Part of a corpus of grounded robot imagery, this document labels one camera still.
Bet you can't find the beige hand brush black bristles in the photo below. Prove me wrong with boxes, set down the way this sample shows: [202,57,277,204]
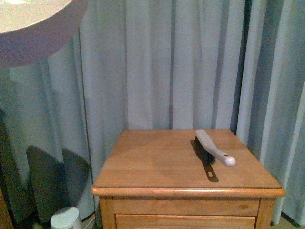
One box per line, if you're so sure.
[195,130,236,167]

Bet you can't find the beige plastic dustpan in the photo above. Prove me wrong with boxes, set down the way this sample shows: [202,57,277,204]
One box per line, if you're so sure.
[0,0,88,68]

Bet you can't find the wooden nightstand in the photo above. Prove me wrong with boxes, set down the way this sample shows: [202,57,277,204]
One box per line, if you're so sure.
[91,129,285,229]

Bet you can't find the light blue curtain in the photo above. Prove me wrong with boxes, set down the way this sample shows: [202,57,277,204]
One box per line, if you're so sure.
[0,0,305,229]

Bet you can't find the white cylindrical air purifier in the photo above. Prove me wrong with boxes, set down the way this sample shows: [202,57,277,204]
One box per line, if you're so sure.
[50,207,83,229]

